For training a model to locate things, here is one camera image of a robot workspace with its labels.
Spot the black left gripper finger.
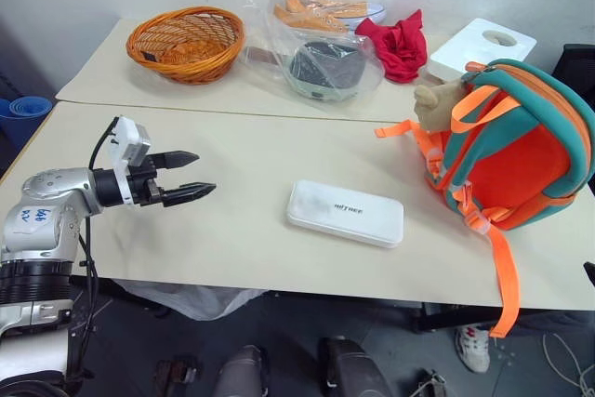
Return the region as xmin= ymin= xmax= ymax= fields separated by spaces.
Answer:
xmin=161 ymin=181 xmax=218 ymax=208
xmin=154 ymin=150 xmax=201 ymax=172

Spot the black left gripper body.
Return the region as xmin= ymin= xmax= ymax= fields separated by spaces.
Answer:
xmin=126 ymin=154 xmax=167 ymax=208

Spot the white rectangular box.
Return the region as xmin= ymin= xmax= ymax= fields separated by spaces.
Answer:
xmin=285 ymin=179 xmax=404 ymax=250

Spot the teal and orange backpack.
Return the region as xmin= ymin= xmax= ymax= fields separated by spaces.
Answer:
xmin=375 ymin=58 xmax=595 ymax=338

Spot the white plastic sack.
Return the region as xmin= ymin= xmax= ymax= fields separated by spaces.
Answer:
xmin=111 ymin=278 xmax=270 ymax=323

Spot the orange wicker basket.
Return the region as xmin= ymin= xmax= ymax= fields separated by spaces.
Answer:
xmin=126 ymin=6 xmax=246 ymax=86

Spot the blue rolled mat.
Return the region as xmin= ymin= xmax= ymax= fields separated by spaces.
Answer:
xmin=0 ymin=96 xmax=52 ymax=152

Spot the grey round device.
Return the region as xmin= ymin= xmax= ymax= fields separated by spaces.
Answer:
xmin=284 ymin=39 xmax=368 ymax=103

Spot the clear plastic bag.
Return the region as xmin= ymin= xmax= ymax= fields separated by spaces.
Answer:
xmin=241 ymin=0 xmax=390 ymax=114

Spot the dark rounded robot foot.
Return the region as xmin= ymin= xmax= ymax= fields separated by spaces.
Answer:
xmin=213 ymin=344 xmax=270 ymax=397
xmin=318 ymin=337 xmax=396 ymax=397

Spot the orange canvas shoe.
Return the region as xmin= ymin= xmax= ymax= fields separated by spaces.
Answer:
xmin=272 ymin=0 xmax=388 ymax=33

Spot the red cloth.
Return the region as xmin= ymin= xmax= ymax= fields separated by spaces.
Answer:
xmin=354 ymin=8 xmax=428 ymax=83

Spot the white box with hole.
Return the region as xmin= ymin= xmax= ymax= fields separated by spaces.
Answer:
xmin=429 ymin=18 xmax=538 ymax=84

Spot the white and red sneaker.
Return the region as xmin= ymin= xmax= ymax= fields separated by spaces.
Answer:
xmin=454 ymin=323 xmax=492 ymax=374

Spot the black chair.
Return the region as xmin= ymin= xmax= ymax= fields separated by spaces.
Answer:
xmin=552 ymin=43 xmax=595 ymax=110

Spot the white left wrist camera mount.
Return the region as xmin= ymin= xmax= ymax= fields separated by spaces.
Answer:
xmin=106 ymin=115 xmax=153 ymax=205

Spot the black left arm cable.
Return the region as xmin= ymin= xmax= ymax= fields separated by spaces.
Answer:
xmin=64 ymin=117 xmax=123 ymax=382

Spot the white floor cable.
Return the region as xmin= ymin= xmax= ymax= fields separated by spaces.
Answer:
xmin=541 ymin=331 xmax=595 ymax=397

